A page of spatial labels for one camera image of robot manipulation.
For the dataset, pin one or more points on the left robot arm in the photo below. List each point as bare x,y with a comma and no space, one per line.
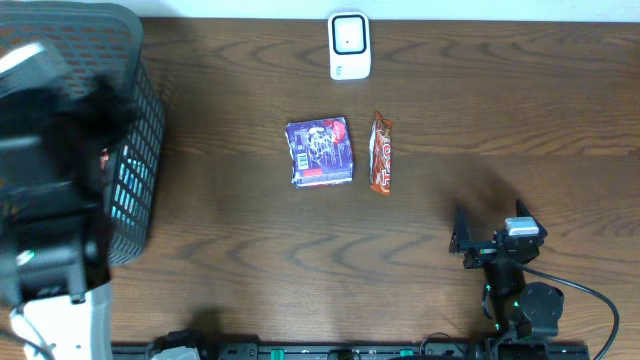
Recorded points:
78,175

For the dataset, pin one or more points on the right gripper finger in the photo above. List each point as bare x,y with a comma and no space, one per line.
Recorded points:
523,211
461,238

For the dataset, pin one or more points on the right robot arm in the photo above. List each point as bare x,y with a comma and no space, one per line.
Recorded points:
526,315

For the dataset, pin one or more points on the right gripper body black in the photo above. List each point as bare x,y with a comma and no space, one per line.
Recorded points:
481,254

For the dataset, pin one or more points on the teal snack packet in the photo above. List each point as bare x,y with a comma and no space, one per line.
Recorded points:
131,198

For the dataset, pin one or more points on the orange red snack bar wrapper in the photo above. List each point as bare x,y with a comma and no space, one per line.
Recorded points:
380,151

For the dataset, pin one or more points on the purple snack box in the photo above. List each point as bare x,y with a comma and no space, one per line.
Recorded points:
321,152

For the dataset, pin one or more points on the small orange snack packet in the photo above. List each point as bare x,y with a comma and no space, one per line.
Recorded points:
104,159

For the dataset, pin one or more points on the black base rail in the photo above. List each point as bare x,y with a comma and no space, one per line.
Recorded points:
439,350

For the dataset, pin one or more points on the white barcode scanner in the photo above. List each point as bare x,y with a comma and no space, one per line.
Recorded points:
349,46

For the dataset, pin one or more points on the grey plastic mesh basket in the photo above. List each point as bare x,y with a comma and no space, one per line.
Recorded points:
99,38

